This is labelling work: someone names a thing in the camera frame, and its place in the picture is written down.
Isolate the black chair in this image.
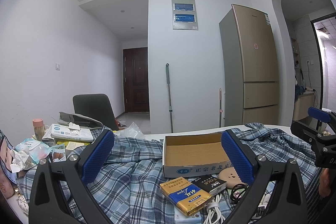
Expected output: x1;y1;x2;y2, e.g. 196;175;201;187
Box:
72;94;119;131

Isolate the cardboard box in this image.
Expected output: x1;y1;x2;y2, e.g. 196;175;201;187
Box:
162;132;232;178

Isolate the gold refrigerator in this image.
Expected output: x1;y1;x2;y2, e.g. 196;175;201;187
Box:
219;5;280;126

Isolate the grey electrical panel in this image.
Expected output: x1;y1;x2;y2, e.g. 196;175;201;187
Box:
171;0;198;31

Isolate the grey bag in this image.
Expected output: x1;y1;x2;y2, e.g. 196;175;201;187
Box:
59;111;104;130

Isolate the person right hand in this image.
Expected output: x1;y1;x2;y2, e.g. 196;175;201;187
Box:
318;168;335;198

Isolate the white charging cable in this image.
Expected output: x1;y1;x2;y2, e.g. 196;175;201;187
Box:
202;193;227;224

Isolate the pink cup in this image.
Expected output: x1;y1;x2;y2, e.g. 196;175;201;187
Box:
33;118;45;141

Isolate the dark brown door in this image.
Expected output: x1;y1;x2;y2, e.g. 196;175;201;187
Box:
123;47;150;113

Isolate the wall light switch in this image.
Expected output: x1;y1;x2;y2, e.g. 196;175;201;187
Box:
55;63;60;71

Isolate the black Face box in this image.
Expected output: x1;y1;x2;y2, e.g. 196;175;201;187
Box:
192;175;227;196

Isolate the blue plaid shirt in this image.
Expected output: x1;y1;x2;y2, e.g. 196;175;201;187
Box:
16;122;325;224

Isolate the wet wipes packet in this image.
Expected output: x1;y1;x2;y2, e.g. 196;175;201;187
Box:
14;138;52;163

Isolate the gold blue cigarette carton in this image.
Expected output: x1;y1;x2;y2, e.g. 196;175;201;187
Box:
159;177;213;216

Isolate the white tissue pack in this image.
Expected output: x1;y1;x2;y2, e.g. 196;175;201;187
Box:
51;124;94;143

